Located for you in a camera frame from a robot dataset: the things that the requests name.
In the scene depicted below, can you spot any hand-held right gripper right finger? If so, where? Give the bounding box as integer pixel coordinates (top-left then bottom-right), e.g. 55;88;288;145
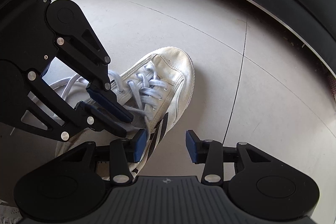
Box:
185;130;271;185

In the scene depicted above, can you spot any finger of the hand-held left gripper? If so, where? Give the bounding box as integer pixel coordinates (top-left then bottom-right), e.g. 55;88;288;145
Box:
16;70;128;142
55;19;134;124

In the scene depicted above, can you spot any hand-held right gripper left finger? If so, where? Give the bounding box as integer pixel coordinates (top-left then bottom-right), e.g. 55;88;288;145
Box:
55;128;147;186

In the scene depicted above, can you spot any white shoelace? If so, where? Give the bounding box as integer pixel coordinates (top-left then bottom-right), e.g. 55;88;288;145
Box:
48;64;169;136

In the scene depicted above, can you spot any white canvas shoe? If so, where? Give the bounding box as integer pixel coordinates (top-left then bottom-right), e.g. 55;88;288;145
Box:
54;46;195;181

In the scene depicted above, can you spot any white mesh sneaker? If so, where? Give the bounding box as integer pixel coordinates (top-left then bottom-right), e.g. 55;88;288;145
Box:
0;198;23;224

